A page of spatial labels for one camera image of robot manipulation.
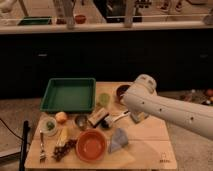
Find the dark brown bowl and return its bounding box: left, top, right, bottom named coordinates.
left=116, top=85, right=129, bottom=104

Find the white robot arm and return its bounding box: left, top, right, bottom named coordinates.
left=123, top=74, right=213, bottom=140

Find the green plastic tray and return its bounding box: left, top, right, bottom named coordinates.
left=40, top=78, right=96, bottom=113

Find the distant green tray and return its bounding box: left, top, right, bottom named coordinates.
left=18, top=17, right=52, bottom=26

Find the green cup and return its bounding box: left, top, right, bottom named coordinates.
left=98, top=93, right=110, bottom=107

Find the wooden block brush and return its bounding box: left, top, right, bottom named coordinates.
left=88, top=108, right=109, bottom=127

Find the black white dish brush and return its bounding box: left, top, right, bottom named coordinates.
left=101, top=111, right=130, bottom=129

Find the small metal cup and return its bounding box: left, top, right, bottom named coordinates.
left=75, top=115, right=87, bottom=130

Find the blue grey sponge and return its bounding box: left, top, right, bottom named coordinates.
left=130, top=113, right=148, bottom=123

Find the grey folded cloth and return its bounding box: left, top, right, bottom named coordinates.
left=108, top=128, right=128, bottom=153

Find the orange fruit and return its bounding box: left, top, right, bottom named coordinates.
left=55, top=112, right=68, bottom=124

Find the yellow banana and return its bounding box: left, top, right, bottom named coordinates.
left=56, top=127, right=68, bottom=147

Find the distant orange bowl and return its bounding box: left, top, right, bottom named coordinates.
left=75, top=15, right=86, bottom=24

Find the clear bowl with greens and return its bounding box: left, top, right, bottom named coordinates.
left=39, top=117, right=58, bottom=136

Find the bunch of dark grapes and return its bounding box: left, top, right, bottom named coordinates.
left=52, top=139, right=77, bottom=162

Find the black stand pole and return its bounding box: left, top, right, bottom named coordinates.
left=19, top=121, right=30, bottom=171

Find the silver fork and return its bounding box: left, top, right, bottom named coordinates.
left=40, top=131, right=46, bottom=163

